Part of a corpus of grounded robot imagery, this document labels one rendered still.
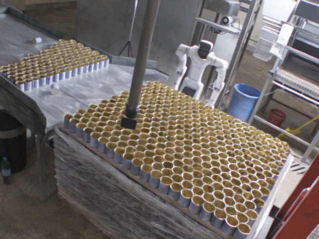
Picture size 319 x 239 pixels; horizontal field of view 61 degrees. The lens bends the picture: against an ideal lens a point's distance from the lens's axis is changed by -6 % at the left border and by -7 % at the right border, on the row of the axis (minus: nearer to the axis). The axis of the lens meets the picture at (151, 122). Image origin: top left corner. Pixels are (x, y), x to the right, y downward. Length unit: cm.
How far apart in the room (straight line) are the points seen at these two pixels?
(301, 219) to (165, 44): 352
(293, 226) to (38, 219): 213
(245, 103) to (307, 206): 322
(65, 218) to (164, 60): 285
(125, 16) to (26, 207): 338
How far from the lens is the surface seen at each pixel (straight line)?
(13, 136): 290
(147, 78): 294
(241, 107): 462
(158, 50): 462
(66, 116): 204
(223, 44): 440
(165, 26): 449
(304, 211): 155
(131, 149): 180
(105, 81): 272
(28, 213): 290
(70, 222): 282
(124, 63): 313
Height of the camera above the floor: 229
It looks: 33 degrees down
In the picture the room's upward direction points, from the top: 14 degrees clockwise
